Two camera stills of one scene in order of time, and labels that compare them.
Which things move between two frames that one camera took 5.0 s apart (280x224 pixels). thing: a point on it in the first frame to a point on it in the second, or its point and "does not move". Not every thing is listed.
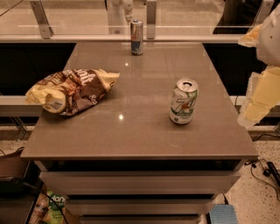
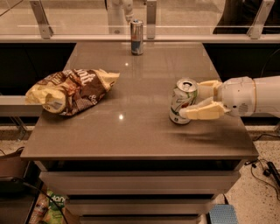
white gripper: (269, 40) to (237, 94)
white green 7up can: (183, 101) does not move
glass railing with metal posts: (109, 20) does not move
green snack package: (54, 214) does not move
